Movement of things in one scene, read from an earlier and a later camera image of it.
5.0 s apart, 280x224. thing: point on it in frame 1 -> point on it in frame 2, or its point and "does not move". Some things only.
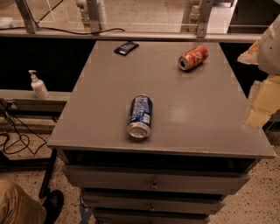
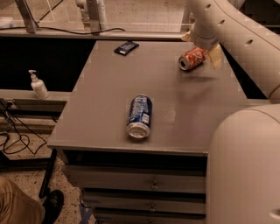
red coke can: x=193 y=58 does not move
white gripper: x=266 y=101 -> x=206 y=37
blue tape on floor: x=84 y=213 does not move
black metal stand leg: x=48 y=172 does not move
